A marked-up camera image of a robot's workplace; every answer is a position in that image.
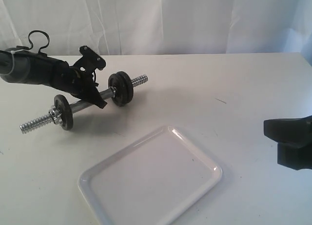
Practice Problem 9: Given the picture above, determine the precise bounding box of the chrome dumbbell bar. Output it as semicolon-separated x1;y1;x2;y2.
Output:
19;74;148;134

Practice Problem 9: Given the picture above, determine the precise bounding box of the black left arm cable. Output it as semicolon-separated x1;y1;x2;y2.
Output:
25;29;51;54

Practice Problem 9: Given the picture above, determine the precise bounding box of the white rectangular tray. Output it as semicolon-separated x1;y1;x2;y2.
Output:
78;125;222;225

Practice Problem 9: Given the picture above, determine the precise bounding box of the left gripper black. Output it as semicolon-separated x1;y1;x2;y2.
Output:
48;59;107;108

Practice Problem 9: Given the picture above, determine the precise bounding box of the black weight plate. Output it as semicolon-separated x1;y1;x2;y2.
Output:
54;94;74;131
108;71;128;107
117;71;134;106

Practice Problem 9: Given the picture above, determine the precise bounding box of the chrome star collar nut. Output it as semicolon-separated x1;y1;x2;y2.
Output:
49;106;60;125

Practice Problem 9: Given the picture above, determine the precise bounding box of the white backdrop curtain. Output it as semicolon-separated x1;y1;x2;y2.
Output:
0;0;312;57

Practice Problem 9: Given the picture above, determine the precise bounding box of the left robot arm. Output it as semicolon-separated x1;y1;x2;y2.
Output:
0;45;107;108

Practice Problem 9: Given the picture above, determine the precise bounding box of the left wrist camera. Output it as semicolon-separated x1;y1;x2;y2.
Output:
73;45;106;75

